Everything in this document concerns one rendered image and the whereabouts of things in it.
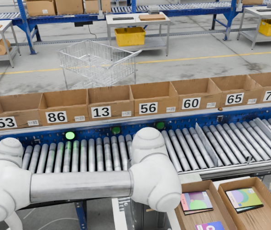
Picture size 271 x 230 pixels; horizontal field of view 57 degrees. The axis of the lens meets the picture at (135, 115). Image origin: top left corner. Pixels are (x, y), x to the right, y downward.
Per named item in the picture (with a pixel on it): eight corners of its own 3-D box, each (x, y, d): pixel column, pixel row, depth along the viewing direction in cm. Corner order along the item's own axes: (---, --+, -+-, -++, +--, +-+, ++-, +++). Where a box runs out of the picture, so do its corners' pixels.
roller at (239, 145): (250, 167, 193) (251, 163, 190) (221, 126, 235) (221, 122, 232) (256, 166, 194) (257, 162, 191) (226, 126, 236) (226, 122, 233)
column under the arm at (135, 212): (173, 233, 146) (178, 198, 127) (129, 242, 142) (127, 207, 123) (161, 196, 167) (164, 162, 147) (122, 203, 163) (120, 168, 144)
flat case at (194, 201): (212, 209, 156) (213, 207, 155) (183, 212, 155) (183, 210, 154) (205, 191, 167) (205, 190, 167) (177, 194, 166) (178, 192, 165)
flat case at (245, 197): (262, 205, 156) (263, 204, 155) (233, 209, 154) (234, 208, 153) (251, 188, 167) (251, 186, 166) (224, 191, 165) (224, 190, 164)
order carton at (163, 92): (134, 117, 219) (133, 101, 209) (129, 100, 243) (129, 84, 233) (177, 112, 224) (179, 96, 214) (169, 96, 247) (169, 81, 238)
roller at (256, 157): (257, 166, 194) (259, 161, 191) (227, 126, 236) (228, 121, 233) (263, 165, 195) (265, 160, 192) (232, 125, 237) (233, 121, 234)
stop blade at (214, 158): (215, 167, 191) (217, 159, 186) (195, 130, 228) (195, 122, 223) (216, 167, 191) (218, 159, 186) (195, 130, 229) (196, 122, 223)
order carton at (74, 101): (42, 127, 210) (37, 110, 200) (46, 107, 233) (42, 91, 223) (89, 122, 214) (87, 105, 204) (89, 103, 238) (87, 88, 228)
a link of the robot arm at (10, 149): (-13, 160, 106) (-22, 185, 95) (-3, 128, 99) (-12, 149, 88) (20, 166, 112) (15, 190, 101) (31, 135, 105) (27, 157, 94)
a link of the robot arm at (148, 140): (158, 152, 135) (159, 118, 123) (169, 177, 120) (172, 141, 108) (128, 157, 132) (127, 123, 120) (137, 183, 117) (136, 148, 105)
